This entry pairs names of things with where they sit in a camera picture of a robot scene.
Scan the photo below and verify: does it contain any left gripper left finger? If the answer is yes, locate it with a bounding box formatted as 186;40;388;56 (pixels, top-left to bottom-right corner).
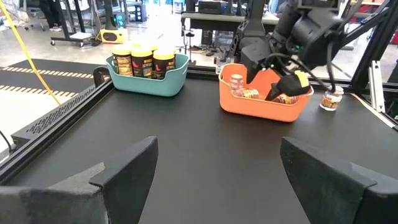
0;136;159;224

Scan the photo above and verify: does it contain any black aluminium table frame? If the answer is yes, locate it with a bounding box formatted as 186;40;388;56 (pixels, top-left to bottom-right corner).
0;63;398;184

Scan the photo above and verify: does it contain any silver aluminium extrusion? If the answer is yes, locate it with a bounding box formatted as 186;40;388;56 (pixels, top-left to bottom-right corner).
368;60;387;113

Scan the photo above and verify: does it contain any black diagonal frame strut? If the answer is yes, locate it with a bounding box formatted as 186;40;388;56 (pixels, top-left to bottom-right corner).
351;0;398;91

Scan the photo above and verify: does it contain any yellow box device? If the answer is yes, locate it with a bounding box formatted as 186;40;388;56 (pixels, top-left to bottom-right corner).
99;27;129;45

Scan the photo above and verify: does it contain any person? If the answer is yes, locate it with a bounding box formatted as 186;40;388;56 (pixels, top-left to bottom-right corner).
39;0;65;32

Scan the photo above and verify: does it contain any black floor mat striped edge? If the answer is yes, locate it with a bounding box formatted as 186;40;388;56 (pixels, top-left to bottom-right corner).
0;77;97;99
0;58;103;80

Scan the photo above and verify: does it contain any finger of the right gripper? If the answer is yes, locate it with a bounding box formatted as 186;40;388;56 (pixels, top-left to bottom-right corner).
264;70;312;102
240;37;272;85

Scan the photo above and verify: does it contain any grey desk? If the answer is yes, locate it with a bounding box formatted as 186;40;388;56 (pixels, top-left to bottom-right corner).
181;11;280;32

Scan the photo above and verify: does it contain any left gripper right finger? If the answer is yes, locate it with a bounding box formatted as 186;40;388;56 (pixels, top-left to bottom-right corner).
280;138;398;224

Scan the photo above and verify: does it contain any black rolling stand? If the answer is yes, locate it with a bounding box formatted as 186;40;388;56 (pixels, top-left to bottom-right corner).
49;0;94;48

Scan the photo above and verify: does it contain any coral plastic bin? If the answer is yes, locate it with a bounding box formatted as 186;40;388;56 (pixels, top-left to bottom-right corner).
218;63;315;123

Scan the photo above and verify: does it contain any orange extension cable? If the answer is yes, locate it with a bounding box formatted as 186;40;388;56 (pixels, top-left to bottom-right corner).
0;0;62;106

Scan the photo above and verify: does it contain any teal plastic bin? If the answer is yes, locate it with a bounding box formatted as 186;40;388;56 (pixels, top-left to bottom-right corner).
105;53;190;98

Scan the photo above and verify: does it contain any yellow tape band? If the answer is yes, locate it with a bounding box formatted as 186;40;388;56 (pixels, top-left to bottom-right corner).
294;70;311;89

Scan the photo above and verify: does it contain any black table mat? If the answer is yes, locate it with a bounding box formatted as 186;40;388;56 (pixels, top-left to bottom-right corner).
6;77;398;224

